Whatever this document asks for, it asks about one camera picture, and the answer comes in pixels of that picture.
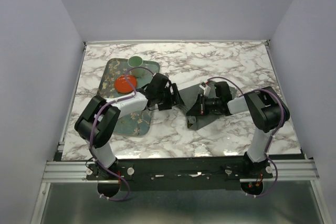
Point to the pale green cup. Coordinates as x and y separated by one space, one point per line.
136 65

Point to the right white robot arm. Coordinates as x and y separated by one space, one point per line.
266 109

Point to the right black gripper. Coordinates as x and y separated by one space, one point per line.
199 108

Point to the aluminium frame rail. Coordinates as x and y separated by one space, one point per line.
66 172

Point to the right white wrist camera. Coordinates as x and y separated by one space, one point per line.
206 89

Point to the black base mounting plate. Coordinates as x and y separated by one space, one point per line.
193 173

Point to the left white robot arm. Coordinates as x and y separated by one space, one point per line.
99 118

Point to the red saucer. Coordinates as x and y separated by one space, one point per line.
123 85

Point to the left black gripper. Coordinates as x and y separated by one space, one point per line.
175 99

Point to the grey cloth napkin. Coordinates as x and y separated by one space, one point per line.
189 96

